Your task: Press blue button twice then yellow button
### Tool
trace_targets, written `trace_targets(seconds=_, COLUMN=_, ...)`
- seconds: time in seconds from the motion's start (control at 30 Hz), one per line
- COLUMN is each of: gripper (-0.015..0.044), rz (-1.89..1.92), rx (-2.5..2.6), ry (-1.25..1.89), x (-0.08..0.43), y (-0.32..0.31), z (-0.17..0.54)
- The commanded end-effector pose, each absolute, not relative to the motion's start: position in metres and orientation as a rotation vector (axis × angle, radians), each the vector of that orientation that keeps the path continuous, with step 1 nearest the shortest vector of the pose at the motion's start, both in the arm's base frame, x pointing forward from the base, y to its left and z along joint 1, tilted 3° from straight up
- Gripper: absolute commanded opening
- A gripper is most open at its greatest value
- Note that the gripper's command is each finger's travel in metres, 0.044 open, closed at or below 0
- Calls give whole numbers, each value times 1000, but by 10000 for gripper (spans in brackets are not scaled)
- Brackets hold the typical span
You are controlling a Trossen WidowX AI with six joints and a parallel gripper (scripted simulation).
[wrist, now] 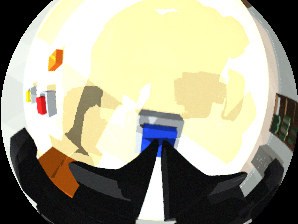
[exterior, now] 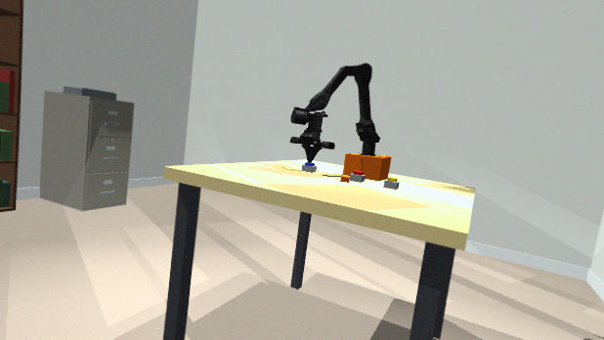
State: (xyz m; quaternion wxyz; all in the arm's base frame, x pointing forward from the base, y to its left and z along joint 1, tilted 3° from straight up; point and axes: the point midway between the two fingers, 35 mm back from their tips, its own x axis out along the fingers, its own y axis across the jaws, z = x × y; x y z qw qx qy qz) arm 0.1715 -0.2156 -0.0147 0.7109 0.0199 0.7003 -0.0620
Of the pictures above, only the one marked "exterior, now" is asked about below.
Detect red button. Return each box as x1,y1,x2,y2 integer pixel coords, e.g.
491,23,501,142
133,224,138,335
350,171,366,182

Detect yellow button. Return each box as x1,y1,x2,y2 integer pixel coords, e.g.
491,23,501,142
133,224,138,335
383,177,400,190

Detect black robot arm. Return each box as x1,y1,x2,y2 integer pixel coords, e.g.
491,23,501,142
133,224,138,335
291,64,380,156

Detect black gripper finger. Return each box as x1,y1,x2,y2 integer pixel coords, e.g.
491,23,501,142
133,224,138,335
310,148,320,163
301,146,312,163

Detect blue button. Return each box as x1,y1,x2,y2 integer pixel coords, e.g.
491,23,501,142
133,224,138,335
301,162,317,173

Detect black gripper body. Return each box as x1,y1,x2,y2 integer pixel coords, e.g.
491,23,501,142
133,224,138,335
290,126,335,149

